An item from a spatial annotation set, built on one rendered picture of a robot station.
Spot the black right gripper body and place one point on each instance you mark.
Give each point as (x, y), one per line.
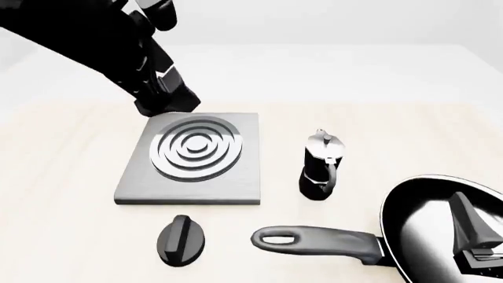
(485, 256)

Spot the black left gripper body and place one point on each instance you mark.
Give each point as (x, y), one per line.
(153, 78)

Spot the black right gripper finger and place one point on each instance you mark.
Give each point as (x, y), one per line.
(467, 227)

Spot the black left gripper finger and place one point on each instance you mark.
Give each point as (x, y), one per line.
(149, 106)
(182, 97)

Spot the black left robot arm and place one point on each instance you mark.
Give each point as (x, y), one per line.
(59, 20)

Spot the flat grey stove plate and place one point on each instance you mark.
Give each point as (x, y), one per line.
(188, 182)

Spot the black frying pan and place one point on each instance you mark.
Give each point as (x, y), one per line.
(334, 240)

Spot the round black stove knob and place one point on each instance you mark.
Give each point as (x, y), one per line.
(178, 241)

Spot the black and silver moka pot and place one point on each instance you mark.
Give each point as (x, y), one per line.
(318, 171)

